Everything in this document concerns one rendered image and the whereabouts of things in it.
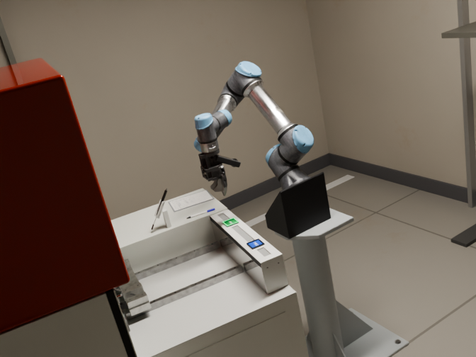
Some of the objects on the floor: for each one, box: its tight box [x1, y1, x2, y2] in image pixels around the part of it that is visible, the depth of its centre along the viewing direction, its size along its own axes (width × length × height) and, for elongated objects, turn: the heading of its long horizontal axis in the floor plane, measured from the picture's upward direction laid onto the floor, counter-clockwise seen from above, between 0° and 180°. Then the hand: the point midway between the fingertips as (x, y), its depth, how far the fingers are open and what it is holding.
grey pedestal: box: [274, 208, 409, 357], centre depth 269 cm, size 51×44×82 cm
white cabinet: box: [153, 293, 309, 357], centre depth 246 cm, size 64×96×82 cm, turn 51°
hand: (225, 192), depth 227 cm, fingers closed
